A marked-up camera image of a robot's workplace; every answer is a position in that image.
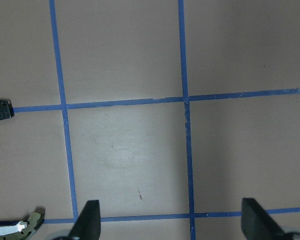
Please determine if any white curved plastic arc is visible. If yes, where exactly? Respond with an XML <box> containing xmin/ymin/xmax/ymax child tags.
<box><xmin>0</xmin><ymin>220</ymin><xmax>28</xmax><ymax>236</ymax></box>

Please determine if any olive green brake shoe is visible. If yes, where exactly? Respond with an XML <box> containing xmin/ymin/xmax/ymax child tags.
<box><xmin>0</xmin><ymin>212</ymin><xmax>44</xmax><ymax>240</ymax></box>

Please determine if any black flat brake pad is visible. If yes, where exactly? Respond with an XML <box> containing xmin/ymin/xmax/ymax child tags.
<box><xmin>0</xmin><ymin>99</ymin><xmax>15</xmax><ymax>121</ymax></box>

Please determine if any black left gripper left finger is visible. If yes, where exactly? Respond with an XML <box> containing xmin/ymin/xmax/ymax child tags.
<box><xmin>67</xmin><ymin>200</ymin><xmax>101</xmax><ymax>240</ymax></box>

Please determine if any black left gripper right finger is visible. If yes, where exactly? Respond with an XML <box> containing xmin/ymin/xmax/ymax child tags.
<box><xmin>241</xmin><ymin>198</ymin><xmax>285</xmax><ymax>240</ymax></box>

